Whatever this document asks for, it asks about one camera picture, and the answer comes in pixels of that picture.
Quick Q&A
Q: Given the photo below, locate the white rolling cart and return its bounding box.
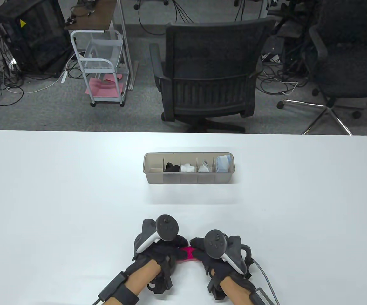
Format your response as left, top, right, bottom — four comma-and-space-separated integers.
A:
64, 0, 130, 107

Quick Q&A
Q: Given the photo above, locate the black computer tower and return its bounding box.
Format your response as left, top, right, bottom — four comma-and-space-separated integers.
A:
0, 0, 72, 78

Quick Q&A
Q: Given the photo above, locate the person's left hand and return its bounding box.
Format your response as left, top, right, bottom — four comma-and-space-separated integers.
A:
129, 234, 190, 287

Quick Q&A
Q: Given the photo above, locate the grey cable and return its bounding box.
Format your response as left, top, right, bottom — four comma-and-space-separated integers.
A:
252, 259, 281, 305

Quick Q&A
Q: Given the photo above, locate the person's right forearm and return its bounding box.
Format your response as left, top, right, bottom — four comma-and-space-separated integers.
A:
219, 275, 254, 305

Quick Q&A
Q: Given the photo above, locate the beige divided organizer box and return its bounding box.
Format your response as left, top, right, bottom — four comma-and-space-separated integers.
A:
143, 152, 234, 185

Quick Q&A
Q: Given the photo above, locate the pink cloth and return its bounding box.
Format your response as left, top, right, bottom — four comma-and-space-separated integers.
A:
85, 74, 125, 97

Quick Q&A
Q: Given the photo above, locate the person's left forearm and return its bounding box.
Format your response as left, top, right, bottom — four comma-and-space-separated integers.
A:
127, 260, 162, 296

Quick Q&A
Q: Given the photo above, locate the dark chair with chrome base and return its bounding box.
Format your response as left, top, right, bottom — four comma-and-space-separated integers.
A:
277, 0, 367, 135

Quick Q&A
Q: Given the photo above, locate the person's right hand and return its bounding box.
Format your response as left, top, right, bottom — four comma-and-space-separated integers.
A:
190, 237, 253, 285

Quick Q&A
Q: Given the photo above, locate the black cable tangle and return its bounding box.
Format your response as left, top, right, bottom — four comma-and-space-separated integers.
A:
256, 30, 312, 96
0, 30, 25, 127

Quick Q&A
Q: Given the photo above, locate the black forearm strap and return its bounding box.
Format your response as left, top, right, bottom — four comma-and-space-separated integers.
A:
111, 283, 140, 305

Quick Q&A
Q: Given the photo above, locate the black mesh office chair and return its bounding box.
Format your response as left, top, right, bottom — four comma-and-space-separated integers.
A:
149, 17, 277, 133

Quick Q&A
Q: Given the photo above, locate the grey tracking controller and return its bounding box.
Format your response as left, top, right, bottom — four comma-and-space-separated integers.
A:
136, 215, 180, 254
204, 229, 246, 274

